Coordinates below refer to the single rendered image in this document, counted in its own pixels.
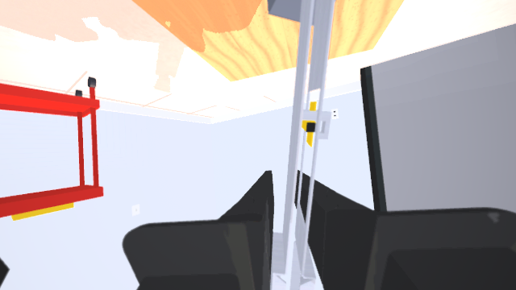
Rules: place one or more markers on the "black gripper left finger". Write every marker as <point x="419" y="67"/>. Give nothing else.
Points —
<point x="240" y="242"/>

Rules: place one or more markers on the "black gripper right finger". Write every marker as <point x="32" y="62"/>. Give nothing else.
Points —
<point x="349" y="242"/>

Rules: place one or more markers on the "light wooden board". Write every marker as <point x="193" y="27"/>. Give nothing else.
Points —
<point x="240" y="39"/>

